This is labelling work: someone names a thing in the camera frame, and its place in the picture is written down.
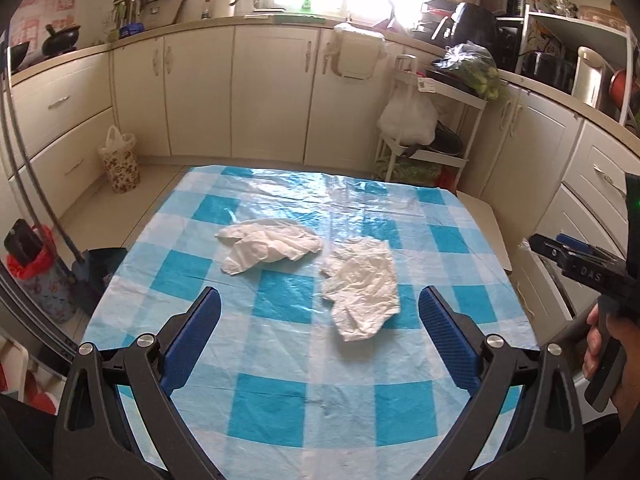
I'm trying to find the cream kitchen cabinets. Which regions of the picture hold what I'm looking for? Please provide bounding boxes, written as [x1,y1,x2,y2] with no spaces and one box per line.
[0,14,640,336]

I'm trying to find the white tissue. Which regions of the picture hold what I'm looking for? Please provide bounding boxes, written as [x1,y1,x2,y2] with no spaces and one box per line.
[320,236,401,342]
[217,219,323,275]

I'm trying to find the dark dustpan with handle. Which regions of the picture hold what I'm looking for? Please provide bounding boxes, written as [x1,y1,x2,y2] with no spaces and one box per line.
[1,47,127,315]

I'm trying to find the floral bin red bag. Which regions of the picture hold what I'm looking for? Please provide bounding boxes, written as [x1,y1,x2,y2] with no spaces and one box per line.
[3,219,76,324]

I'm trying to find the black wok on counter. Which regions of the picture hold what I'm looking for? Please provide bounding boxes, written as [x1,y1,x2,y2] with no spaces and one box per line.
[41,24,80,58]

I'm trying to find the white plastic bag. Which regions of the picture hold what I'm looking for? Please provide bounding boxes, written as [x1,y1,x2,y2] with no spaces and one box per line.
[378,86,439,146]

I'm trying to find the person's right hand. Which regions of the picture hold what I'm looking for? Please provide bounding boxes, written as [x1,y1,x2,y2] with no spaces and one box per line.
[581,302,640,428]

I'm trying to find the bag of green vegetables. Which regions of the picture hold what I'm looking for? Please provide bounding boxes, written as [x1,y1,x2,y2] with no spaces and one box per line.
[432,41,501,101]

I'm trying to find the white rack shelf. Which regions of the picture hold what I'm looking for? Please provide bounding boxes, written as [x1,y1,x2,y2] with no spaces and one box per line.
[374,54,487,188]

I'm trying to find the black frying pan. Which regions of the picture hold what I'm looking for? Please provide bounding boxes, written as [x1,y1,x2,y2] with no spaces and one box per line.
[401,122,464,158]

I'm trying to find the white hanging bin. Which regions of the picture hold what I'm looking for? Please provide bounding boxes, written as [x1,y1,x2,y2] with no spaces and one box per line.
[324,23,386,80]

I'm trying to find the white kettle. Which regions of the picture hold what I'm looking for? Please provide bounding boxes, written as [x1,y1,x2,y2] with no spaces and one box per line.
[213,0,240,18]

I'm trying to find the blue checkered tablecloth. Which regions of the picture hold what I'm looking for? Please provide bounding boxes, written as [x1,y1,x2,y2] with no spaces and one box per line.
[85,166,536,479]

